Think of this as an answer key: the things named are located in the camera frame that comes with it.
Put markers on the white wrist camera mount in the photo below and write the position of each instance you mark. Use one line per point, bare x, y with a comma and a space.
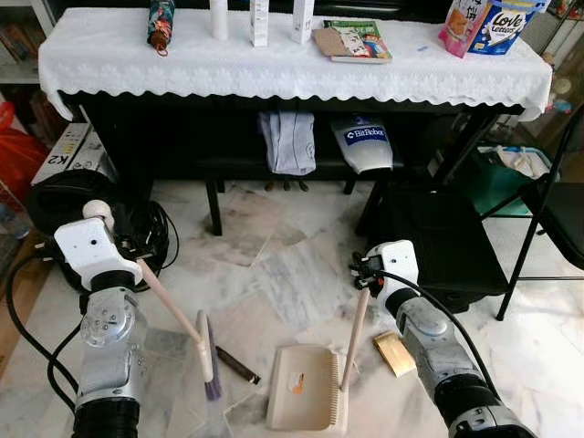
397, 265
87, 248

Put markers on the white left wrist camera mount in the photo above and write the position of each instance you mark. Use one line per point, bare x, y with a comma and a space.
87, 248

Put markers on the pink snack bag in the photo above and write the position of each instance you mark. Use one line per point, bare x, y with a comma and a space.
454, 26

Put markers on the blue Love Letters box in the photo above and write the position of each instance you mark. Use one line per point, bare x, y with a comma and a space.
506, 26

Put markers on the beige hand broom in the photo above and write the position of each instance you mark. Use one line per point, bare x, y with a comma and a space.
173, 306

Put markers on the black fabric case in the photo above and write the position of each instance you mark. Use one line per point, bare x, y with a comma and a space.
438, 237

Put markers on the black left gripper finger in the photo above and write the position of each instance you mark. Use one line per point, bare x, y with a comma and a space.
143, 246
144, 259

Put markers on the white K2 box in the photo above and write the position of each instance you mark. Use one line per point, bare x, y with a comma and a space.
68, 155

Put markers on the white lace tablecloth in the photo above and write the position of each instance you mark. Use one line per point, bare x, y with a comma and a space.
274, 78

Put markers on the red plastic bag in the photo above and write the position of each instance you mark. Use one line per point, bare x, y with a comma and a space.
18, 155

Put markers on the green bag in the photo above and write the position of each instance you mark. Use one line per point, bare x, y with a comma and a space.
497, 187

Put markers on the black table frame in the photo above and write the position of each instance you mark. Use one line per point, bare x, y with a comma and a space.
182, 137

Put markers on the black folding chair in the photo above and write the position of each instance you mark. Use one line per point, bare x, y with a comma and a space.
552, 214

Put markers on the glass display cabinet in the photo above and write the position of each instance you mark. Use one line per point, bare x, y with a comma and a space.
566, 46

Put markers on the folded patterned umbrella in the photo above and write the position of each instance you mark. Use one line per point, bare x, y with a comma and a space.
161, 23

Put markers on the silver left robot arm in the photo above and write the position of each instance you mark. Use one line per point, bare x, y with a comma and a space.
105, 347

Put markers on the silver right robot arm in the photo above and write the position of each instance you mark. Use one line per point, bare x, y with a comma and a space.
429, 338

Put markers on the gold foil packet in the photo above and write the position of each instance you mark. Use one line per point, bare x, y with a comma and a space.
395, 354

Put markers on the green picture book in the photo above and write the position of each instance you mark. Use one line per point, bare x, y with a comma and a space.
372, 44

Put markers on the white round knob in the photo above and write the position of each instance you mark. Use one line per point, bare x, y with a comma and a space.
99, 213

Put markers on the white BitRobot bag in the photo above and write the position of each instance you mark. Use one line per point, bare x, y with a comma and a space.
362, 144

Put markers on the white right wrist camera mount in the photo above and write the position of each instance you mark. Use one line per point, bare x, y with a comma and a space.
397, 265

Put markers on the white bottle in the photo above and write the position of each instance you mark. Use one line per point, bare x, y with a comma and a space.
219, 18

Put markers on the folded grey clothes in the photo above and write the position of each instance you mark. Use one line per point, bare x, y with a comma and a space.
287, 141

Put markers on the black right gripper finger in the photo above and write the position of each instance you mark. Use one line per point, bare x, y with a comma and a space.
359, 265
361, 282

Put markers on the white carton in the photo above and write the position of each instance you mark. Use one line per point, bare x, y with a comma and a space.
259, 23
302, 20

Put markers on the dark brown stick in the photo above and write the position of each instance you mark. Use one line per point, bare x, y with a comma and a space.
237, 365

